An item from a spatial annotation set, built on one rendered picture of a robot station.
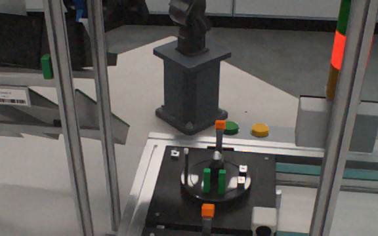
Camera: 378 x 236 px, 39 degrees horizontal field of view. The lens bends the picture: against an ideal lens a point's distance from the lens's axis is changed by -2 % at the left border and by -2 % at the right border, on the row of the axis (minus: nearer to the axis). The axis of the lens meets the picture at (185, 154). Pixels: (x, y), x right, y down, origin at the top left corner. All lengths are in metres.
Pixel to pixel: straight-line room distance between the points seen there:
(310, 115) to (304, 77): 2.76
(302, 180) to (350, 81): 0.45
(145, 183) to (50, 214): 0.23
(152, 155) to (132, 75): 0.56
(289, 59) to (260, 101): 2.22
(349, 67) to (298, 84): 2.74
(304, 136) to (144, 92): 0.84
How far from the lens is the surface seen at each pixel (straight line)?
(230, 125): 1.25
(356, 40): 0.74
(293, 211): 1.12
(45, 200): 1.25
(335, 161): 0.85
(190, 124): 1.41
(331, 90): 0.81
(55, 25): 0.71
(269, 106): 1.56
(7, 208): 1.25
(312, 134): 0.85
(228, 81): 1.67
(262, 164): 1.15
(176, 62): 1.34
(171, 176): 1.10
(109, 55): 1.01
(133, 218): 1.04
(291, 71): 3.64
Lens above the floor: 1.66
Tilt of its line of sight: 36 degrees down
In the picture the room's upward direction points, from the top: straight up
